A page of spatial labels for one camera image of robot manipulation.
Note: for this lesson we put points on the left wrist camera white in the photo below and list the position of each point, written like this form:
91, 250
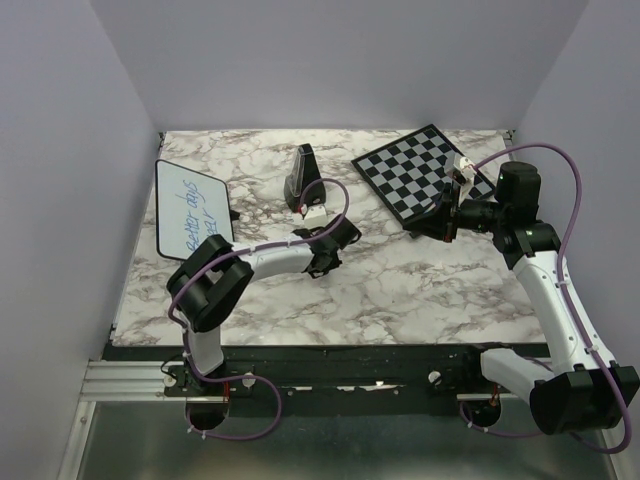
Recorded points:
314, 216

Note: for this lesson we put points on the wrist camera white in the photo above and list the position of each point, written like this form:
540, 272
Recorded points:
461, 170
314, 216

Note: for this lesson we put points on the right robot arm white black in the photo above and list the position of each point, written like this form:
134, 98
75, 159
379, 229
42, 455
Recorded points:
584, 387

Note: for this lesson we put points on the black metronome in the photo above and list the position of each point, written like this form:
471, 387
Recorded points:
304, 171

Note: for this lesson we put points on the black grey chessboard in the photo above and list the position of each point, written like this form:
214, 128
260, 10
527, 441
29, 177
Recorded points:
399, 169

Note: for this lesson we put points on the whiteboard with black frame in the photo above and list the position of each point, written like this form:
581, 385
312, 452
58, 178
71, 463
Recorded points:
190, 207

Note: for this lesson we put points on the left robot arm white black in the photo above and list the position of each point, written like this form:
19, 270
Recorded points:
208, 285

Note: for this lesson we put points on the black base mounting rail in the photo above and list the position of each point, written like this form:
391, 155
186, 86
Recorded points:
306, 381

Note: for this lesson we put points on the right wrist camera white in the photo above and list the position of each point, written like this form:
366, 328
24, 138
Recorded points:
461, 170

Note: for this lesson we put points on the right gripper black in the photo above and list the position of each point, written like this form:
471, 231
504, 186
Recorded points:
434, 221

